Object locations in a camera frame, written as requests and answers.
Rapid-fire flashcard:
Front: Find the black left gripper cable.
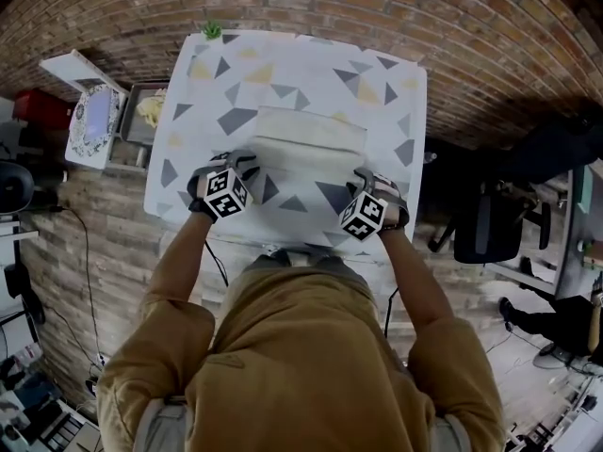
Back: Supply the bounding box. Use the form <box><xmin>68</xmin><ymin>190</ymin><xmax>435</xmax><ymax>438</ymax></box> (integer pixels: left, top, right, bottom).
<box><xmin>204</xmin><ymin>239</ymin><xmax>231</xmax><ymax>287</ymax></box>

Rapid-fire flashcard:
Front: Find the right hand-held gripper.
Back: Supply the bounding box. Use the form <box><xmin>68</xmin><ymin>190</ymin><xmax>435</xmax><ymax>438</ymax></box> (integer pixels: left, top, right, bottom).
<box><xmin>339</xmin><ymin>167</ymin><xmax>389</xmax><ymax>244</ymax></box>

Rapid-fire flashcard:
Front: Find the person's right forearm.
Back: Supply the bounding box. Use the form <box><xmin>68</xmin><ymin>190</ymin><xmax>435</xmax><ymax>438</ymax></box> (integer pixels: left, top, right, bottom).
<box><xmin>378</xmin><ymin>227</ymin><xmax>454</xmax><ymax>334</ymax></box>

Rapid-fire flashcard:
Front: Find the triangle patterned tablecloth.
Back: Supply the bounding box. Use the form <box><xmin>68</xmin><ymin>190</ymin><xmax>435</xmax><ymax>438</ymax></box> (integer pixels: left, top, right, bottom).
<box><xmin>142</xmin><ymin>30</ymin><xmax>429</xmax><ymax>264</ymax></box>

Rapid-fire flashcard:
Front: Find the black office chair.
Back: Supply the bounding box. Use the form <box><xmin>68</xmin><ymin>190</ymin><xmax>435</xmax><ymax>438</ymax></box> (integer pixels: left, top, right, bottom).
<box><xmin>427</xmin><ymin>175</ymin><xmax>553</xmax><ymax>266</ymax></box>

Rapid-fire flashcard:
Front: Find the black fabric bundle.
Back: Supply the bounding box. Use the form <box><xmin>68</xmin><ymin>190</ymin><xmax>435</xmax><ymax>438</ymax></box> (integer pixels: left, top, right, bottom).
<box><xmin>497</xmin><ymin>114</ymin><xmax>603</xmax><ymax>184</ymax></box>

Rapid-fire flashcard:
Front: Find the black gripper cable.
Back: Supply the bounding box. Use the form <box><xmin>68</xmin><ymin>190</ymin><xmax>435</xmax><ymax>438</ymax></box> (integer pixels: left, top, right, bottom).
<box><xmin>204</xmin><ymin>239</ymin><xmax>231</xmax><ymax>287</ymax></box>
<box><xmin>383</xmin><ymin>286</ymin><xmax>401</xmax><ymax>339</ymax></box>

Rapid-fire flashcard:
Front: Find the small green plant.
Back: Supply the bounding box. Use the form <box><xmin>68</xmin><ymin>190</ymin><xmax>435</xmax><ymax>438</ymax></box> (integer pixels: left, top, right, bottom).
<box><xmin>201</xmin><ymin>18</ymin><xmax>224</xmax><ymax>42</ymax></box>

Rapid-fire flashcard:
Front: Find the person's right shoe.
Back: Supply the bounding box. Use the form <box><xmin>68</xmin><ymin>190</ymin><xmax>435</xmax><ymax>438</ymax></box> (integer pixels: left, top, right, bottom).
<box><xmin>310</xmin><ymin>250</ymin><xmax>352</xmax><ymax>273</ymax></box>

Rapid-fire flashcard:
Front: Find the person's mustard shirt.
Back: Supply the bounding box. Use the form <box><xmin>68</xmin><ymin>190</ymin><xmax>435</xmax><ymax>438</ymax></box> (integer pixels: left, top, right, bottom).
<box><xmin>96</xmin><ymin>251</ymin><xmax>508</xmax><ymax>452</ymax></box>

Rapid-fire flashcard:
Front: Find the white cloth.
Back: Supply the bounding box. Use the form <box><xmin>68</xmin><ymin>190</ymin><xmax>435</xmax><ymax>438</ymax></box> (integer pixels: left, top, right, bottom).
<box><xmin>249</xmin><ymin>105</ymin><xmax>369</xmax><ymax>172</ymax></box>

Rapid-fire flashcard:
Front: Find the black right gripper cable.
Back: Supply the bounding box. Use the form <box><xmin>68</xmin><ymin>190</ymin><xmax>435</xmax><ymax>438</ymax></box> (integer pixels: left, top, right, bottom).
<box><xmin>383</xmin><ymin>286</ymin><xmax>401</xmax><ymax>339</ymax></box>

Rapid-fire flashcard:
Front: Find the white box lid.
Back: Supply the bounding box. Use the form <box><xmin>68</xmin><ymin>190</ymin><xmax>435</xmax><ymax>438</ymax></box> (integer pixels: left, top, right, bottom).
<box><xmin>39</xmin><ymin>49</ymin><xmax>129</xmax><ymax>97</ymax></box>

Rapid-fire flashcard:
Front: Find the black floor cable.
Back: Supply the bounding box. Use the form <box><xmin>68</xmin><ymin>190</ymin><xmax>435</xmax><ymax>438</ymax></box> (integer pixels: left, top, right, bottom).
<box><xmin>59</xmin><ymin>206</ymin><xmax>104</xmax><ymax>363</ymax></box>

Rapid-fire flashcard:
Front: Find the person's left shoe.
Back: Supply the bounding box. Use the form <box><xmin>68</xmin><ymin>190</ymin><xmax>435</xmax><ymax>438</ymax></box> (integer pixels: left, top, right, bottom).
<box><xmin>261</xmin><ymin>245</ymin><xmax>294</xmax><ymax>268</ymax></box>

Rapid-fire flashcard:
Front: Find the grey desk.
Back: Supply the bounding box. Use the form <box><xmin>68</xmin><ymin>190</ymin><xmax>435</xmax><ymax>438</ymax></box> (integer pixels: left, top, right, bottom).
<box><xmin>554</xmin><ymin>157</ymin><xmax>603</xmax><ymax>301</ymax></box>

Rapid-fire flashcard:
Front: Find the person's shoe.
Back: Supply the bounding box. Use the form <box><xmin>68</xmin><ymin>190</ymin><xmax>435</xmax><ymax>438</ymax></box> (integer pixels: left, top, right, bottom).
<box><xmin>261</xmin><ymin>245</ymin><xmax>294</xmax><ymax>268</ymax></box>
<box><xmin>310</xmin><ymin>250</ymin><xmax>352</xmax><ymax>273</ymax></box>

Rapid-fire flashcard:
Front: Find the person's right hand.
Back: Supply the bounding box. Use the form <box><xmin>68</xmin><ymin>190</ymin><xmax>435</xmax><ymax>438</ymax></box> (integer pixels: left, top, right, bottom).
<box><xmin>375</xmin><ymin>171</ymin><xmax>411</xmax><ymax>232</ymax></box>

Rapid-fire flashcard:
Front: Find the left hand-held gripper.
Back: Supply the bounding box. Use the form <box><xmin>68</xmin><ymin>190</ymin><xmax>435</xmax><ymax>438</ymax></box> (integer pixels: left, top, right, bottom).
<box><xmin>203</xmin><ymin>149</ymin><xmax>262</xmax><ymax>221</ymax></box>

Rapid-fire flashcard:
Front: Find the person's left forearm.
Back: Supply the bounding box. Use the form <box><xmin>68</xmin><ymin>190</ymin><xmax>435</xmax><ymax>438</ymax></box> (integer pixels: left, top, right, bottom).
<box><xmin>147</xmin><ymin>213</ymin><xmax>214</xmax><ymax>311</ymax></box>

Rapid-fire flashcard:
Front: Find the yellow cloth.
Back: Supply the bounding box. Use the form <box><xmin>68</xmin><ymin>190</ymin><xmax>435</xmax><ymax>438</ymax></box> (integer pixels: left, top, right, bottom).
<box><xmin>136</xmin><ymin>89</ymin><xmax>168</xmax><ymax>129</ymax></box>

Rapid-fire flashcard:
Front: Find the red box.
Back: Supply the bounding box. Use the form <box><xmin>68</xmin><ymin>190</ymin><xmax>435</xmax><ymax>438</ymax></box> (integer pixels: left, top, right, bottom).
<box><xmin>13</xmin><ymin>87</ymin><xmax>75</xmax><ymax>132</ymax></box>

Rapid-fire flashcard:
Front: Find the patterned white box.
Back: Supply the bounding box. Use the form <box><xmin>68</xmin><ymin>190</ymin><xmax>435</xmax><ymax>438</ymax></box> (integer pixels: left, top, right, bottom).
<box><xmin>64</xmin><ymin>86</ymin><xmax>125</xmax><ymax>170</ymax></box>

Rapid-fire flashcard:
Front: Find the person's left hand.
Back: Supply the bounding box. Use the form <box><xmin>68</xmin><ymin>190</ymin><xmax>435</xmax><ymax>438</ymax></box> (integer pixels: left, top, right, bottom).
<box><xmin>187</xmin><ymin>164</ymin><xmax>220</xmax><ymax>226</ymax></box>

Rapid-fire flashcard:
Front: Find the grey tray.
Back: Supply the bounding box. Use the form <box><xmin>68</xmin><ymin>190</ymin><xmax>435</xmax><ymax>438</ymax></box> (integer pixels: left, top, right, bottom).
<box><xmin>119</xmin><ymin>81</ymin><xmax>170</xmax><ymax>144</ymax></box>

